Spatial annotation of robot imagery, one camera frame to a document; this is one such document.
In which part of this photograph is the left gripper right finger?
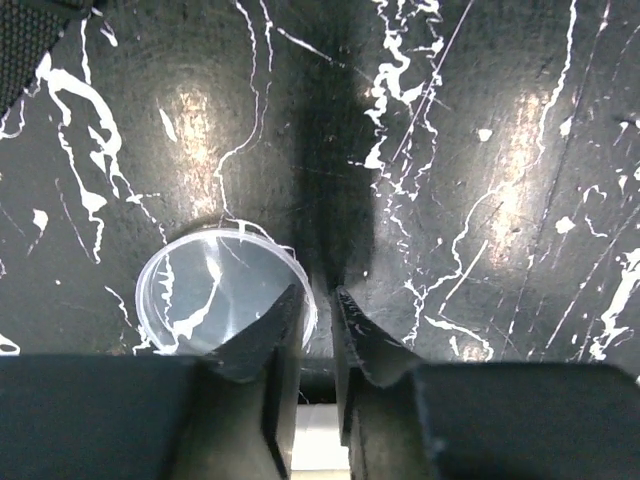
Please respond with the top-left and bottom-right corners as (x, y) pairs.
(333, 288), (639, 479)

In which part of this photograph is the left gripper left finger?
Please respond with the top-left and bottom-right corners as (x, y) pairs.
(1, 285), (304, 479)

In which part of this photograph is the clear plastic tube lid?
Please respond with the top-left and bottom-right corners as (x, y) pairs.
(135, 228), (318, 355)

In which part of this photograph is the blue racket bag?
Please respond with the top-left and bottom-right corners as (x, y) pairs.
(1, 0), (95, 115)

